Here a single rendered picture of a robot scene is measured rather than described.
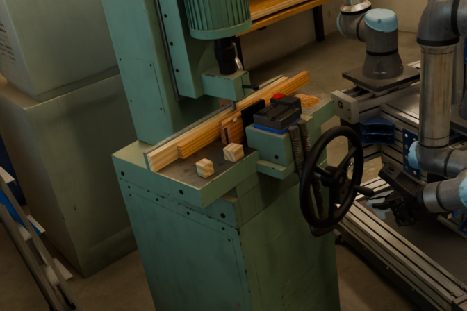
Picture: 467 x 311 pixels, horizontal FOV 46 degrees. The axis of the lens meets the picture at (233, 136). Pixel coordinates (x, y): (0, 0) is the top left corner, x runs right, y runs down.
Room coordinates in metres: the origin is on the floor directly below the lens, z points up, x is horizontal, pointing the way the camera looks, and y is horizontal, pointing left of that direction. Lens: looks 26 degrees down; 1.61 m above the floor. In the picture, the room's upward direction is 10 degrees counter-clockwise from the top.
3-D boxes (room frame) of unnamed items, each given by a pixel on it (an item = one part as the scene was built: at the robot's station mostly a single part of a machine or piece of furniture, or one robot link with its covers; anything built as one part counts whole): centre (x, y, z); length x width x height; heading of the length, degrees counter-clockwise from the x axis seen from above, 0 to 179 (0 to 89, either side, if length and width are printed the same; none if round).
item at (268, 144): (1.35, -0.13, 0.92); 0.15 x 0.13 x 0.09; 133
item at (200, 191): (1.42, -0.07, 0.87); 0.61 x 0.30 x 0.06; 133
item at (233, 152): (1.30, 0.01, 0.92); 0.04 x 0.04 x 0.03; 47
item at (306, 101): (1.60, -0.24, 0.91); 0.10 x 0.07 x 0.02; 43
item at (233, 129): (1.45, -0.08, 0.93); 0.25 x 0.01 x 0.07; 133
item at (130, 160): (1.60, 0.07, 0.76); 0.57 x 0.45 x 0.09; 43
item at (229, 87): (1.53, -0.01, 1.03); 0.14 x 0.07 x 0.09; 43
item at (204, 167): (1.24, 0.09, 0.92); 0.03 x 0.03 x 0.04; 38
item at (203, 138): (1.56, -0.07, 0.92); 0.60 x 0.02 x 0.04; 133
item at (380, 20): (1.94, -0.60, 0.98); 0.13 x 0.12 x 0.14; 22
